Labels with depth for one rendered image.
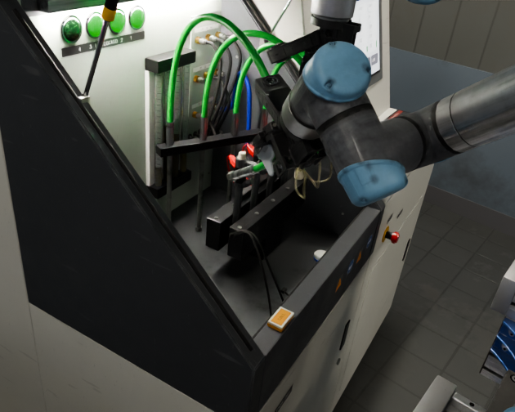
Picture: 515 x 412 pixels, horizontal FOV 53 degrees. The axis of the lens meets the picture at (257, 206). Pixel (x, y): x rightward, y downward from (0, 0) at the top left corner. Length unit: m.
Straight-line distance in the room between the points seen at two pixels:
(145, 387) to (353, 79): 0.77
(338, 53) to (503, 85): 0.19
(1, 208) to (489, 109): 0.93
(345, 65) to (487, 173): 2.85
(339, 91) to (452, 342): 2.05
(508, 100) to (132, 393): 0.92
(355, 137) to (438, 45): 2.79
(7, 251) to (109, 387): 0.37
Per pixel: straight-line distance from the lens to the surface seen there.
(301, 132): 0.73
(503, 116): 0.66
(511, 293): 1.24
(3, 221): 1.21
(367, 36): 1.82
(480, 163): 3.44
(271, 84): 0.84
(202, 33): 1.41
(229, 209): 1.25
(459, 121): 0.68
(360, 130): 0.63
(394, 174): 0.63
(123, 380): 1.19
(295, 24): 1.41
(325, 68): 0.62
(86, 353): 1.24
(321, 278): 1.12
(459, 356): 2.52
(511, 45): 3.28
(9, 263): 1.28
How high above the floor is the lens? 1.63
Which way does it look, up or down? 31 degrees down
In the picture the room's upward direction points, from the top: 7 degrees clockwise
